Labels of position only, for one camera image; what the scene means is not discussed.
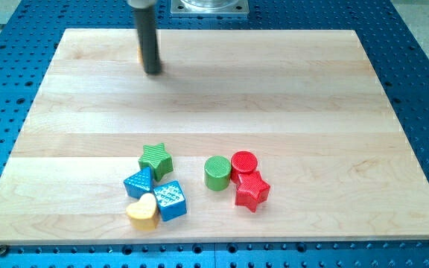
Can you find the blue cube block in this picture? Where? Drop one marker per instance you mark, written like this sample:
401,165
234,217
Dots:
170,200

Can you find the light wooden board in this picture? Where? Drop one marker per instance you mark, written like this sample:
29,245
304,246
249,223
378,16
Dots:
307,104

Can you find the green star block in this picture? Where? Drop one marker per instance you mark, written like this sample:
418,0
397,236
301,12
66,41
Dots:
157,159

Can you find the red star block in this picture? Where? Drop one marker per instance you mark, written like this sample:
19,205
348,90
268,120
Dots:
251,190

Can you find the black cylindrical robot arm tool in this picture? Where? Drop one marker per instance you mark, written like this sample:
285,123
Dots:
144,15

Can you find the green cylinder block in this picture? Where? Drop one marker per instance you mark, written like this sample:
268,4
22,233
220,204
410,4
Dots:
217,170

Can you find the yellow heart block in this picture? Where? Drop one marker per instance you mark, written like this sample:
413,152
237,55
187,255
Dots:
144,213

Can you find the blue perforated metal table plate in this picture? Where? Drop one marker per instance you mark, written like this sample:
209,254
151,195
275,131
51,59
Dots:
30,32

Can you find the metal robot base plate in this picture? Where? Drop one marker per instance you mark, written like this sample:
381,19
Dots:
209,7

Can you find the red cylinder block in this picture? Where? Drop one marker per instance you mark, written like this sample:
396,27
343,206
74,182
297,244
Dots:
242,162

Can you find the blue triangle block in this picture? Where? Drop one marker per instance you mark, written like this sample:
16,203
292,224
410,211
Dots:
139,183

